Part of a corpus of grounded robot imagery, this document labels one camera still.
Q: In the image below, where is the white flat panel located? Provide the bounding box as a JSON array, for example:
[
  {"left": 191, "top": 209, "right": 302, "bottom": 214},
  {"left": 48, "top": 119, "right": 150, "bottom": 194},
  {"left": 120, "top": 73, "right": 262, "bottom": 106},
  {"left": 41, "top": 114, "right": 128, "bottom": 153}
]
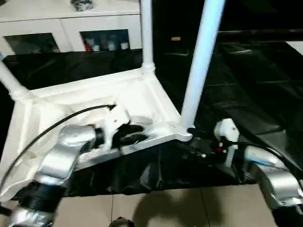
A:
[{"left": 285, "top": 40, "right": 303, "bottom": 56}]

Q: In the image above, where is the white plastic table top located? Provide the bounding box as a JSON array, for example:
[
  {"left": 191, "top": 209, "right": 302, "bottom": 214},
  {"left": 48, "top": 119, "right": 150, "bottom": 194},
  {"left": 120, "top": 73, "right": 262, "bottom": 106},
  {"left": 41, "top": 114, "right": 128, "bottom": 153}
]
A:
[{"left": 0, "top": 66, "right": 194, "bottom": 201}]

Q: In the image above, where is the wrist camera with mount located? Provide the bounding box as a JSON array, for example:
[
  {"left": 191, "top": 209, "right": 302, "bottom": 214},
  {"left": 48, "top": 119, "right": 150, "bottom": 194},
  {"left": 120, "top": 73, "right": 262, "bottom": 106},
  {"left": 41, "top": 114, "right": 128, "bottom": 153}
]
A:
[
  {"left": 214, "top": 118, "right": 239, "bottom": 167},
  {"left": 99, "top": 104, "right": 132, "bottom": 149}
]

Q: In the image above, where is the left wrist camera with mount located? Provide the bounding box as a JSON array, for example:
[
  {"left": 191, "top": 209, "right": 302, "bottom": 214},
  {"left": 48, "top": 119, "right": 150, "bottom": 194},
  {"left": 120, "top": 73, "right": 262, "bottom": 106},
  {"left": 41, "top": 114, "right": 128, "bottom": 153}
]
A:
[{"left": 99, "top": 104, "right": 132, "bottom": 149}]

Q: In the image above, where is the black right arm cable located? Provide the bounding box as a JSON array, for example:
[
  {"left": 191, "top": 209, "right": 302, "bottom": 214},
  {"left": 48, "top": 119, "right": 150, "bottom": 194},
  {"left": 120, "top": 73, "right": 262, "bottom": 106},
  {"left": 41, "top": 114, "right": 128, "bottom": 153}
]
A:
[{"left": 226, "top": 140, "right": 284, "bottom": 158}]

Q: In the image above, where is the black work mat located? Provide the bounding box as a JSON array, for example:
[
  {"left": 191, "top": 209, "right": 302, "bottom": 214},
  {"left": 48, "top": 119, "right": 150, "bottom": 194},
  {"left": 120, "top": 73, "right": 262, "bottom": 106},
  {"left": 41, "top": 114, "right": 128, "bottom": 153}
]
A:
[{"left": 0, "top": 40, "right": 303, "bottom": 197}]

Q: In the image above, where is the white cabinet with glass doors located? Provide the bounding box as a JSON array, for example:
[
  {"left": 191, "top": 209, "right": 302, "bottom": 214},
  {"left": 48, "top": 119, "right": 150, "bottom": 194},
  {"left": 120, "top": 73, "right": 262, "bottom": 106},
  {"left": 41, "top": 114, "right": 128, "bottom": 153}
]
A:
[{"left": 0, "top": 0, "right": 144, "bottom": 56}]

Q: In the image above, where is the white plastic table leg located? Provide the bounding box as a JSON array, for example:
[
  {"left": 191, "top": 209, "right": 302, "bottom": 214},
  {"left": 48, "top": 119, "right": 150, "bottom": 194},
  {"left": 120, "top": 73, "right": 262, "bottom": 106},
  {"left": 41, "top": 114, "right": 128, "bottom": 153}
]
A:
[
  {"left": 181, "top": 0, "right": 225, "bottom": 130},
  {"left": 0, "top": 61, "right": 30, "bottom": 100},
  {"left": 139, "top": 0, "right": 156, "bottom": 71}
]

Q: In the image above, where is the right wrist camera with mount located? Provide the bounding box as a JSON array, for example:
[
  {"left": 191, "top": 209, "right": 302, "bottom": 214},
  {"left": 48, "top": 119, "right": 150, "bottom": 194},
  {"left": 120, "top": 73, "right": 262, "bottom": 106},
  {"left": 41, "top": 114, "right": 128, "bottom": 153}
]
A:
[{"left": 214, "top": 118, "right": 239, "bottom": 167}]

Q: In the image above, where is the dark brown round object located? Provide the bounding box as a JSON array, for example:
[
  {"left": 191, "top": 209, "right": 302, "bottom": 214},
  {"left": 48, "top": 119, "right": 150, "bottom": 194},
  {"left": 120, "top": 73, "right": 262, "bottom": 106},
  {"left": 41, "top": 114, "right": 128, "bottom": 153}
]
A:
[{"left": 111, "top": 217, "right": 134, "bottom": 227}]

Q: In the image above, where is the black low shelf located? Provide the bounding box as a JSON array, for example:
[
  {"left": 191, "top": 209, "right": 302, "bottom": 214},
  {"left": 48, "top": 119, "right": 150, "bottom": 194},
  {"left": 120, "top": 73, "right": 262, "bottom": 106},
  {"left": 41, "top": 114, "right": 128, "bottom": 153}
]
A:
[{"left": 217, "top": 29, "right": 303, "bottom": 42}]

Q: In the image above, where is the clear bag of dark parts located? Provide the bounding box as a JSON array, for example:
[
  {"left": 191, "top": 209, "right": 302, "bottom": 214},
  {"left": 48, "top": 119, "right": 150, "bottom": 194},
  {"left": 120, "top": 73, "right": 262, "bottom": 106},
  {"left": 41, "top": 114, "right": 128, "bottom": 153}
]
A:
[{"left": 70, "top": 0, "right": 94, "bottom": 11}]

